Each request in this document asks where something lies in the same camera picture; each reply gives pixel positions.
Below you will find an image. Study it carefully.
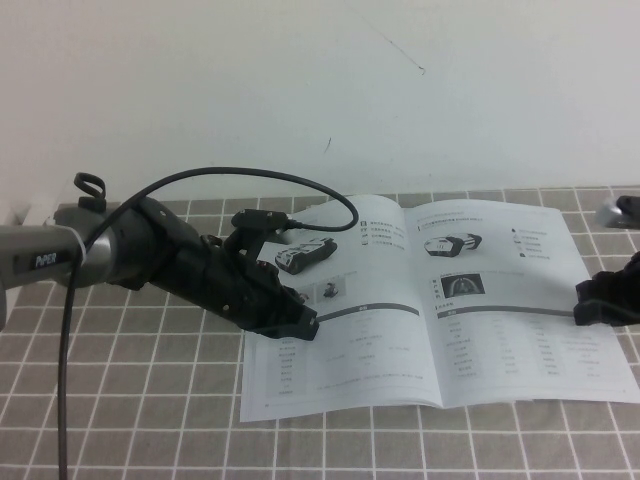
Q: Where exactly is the grey white-grid checked tablecloth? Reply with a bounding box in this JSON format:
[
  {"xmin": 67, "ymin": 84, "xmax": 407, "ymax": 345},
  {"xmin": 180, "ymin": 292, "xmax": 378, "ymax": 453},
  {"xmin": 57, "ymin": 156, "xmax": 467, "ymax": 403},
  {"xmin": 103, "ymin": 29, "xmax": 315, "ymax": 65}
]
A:
[{"xmin": 0, "ymin": 185, "xmax": 640, "ymax": 480}]

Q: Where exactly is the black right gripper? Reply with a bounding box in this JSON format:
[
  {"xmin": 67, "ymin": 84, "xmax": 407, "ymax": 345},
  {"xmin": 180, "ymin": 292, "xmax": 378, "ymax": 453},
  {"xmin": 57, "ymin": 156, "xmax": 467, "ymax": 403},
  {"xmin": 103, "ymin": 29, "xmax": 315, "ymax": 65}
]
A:
[{"xmin": 573, "ymin": 248, "xmax": 640, "ymax": 328}]

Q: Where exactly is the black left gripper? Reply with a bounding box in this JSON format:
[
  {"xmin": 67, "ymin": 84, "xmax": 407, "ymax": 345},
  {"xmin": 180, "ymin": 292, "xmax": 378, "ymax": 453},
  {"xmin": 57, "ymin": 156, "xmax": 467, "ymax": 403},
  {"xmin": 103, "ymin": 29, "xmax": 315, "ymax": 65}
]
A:
[{"xmin": 171, "ymin": 235, "xmax": 320, "ymax": 344}]

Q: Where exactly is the black camera cable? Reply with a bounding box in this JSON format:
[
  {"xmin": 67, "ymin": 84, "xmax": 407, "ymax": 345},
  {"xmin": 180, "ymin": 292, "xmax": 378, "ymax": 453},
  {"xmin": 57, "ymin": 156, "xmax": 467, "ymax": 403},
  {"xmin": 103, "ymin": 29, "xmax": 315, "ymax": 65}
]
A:
[{"xmin": 56, "ymin": 167, "xmax": 360, "ymax": 480}]

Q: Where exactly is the white product catalogue book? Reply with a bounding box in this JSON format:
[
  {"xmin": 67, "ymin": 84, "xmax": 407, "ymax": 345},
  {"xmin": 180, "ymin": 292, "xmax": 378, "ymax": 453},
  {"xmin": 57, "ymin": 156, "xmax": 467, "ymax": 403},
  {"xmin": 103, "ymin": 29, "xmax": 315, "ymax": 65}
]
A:
[{"xmin": 239, "ymin": 192, "xmax": 640, "ymax": 424}]

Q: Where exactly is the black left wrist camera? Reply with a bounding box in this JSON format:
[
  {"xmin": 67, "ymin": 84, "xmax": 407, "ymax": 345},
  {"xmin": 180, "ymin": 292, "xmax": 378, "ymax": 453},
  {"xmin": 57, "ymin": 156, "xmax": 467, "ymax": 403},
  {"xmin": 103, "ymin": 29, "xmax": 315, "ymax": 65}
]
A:
[{"xmin": 227, "ymin": 209, "xmax": 292, "ymax": 262}]

